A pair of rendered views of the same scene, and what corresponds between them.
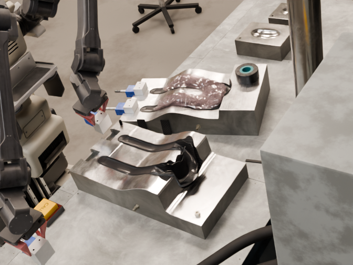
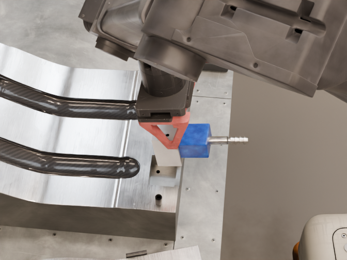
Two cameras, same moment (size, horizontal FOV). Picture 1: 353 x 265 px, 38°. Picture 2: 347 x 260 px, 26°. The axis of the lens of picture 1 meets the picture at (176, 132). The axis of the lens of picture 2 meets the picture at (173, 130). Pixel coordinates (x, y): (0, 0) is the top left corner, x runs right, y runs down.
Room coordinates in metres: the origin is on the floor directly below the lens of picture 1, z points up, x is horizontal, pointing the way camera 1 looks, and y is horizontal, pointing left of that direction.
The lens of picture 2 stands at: (1.86, -0.15, 1.83)
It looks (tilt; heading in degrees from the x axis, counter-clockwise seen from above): 54 degrees down; 142
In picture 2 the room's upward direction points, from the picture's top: straight up
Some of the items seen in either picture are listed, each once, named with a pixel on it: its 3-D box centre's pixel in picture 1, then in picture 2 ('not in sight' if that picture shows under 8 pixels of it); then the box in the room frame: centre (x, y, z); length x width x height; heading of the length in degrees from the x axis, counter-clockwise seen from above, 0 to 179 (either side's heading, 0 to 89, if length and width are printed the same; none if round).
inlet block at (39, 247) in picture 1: (28, 245); not in sight; (0.95, 0.46, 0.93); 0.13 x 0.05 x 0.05; 47
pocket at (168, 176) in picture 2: (112, 138); (165, 177); (1.38, 0.22, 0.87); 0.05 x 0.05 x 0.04; 46
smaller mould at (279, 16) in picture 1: (293, 18); not in sight; (1.89, -0.61, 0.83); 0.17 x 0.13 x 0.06; 46
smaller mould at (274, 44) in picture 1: (266, 40); not in sight; (1.77, -0.45, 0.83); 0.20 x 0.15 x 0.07; 46
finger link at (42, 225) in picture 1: (32, 233); not in sight; (0.94, 0.43, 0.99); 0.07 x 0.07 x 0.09; 47
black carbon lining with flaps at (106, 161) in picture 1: (148, 153); (29, 121); (1.19, 0.10, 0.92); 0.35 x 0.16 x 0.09; 46
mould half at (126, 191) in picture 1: (154, 168); (26, 133); (1.18, 0.10, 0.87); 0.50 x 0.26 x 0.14; 46
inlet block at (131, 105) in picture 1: (120, 109); not in sight; (1.56, 0.18, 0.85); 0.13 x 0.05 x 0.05; 63
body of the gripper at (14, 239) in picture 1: (17, 218); not in sight; (0.93, 0.44, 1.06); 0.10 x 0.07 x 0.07; 137
